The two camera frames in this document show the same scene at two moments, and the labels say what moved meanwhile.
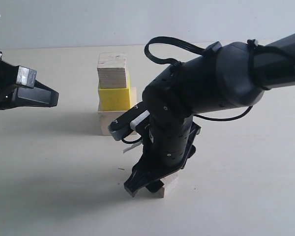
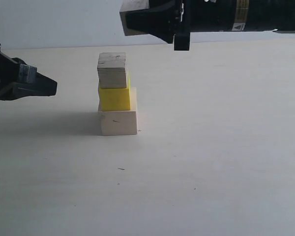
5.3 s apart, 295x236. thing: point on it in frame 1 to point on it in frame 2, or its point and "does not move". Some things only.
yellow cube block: [116, 99] does not move
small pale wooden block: [169, 183] to [133, 5]
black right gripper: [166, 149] to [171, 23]
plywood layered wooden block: [111, 68] does not move
